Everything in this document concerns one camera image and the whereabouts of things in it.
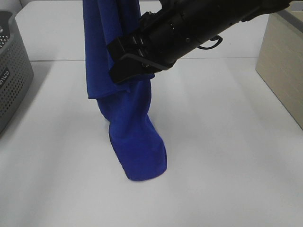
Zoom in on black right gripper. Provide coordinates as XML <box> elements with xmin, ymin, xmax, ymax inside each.
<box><xmin>107</xmin><ymin>10</ymin><xmax>202</xmax><ymax>84</ymax></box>

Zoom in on blue microfibre towel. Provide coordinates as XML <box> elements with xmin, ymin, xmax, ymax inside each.
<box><xmin>82</xmin><ymin>0</ymin><xmax>167</xmax><ymax>181</ymax></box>

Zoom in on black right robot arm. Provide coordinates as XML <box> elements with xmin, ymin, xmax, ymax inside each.
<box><xmin>107</xmin><ymin>0</ymin><xmax>291</xmax><ymax>84</ymax></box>

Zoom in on grey perforated plastic basket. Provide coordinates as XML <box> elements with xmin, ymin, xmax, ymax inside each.
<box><xmin>0</xmin><ymin>10</ymin><xmax>34</xmax><ymax>131</ymax></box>

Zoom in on beige wooden box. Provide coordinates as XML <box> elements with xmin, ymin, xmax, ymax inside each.
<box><xmin>256</xmin><ymin>7</ymin><xmax>303</xmax><ymax>127</ymax></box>

